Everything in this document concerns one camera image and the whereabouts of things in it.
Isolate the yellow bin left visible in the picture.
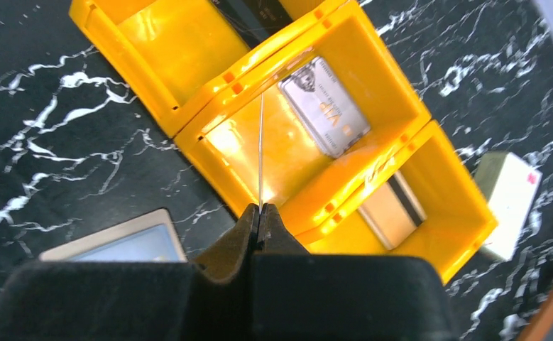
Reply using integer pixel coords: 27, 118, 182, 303
69, 0, 341, 138

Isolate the yellow bin middle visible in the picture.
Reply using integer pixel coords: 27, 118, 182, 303
175, 1, 431, 215

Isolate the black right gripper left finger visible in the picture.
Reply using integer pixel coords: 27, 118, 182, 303
0, 204, 261, 340

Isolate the small white box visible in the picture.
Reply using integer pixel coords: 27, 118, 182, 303
474, 151, 542, 261

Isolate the white card stack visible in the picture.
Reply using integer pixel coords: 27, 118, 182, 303
278, 56, 371, 158

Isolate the beige leather card holder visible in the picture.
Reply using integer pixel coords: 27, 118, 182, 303
39, 208, 187, 262

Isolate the yellow bin right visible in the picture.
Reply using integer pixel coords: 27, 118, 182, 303
280, 121, 498, 282

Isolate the silver card in bin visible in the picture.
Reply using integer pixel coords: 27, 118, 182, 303
358, 171, 427, 250

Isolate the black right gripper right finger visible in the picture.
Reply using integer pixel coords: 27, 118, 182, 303
252, 204, 459, 340

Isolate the yellow bin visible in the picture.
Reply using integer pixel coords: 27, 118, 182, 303
69, 0, 341, 138
280, 121, 498, 282
175, 1, 431, 215

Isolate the black VIP card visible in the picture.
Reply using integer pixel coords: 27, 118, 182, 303
212, 0, 293, 49

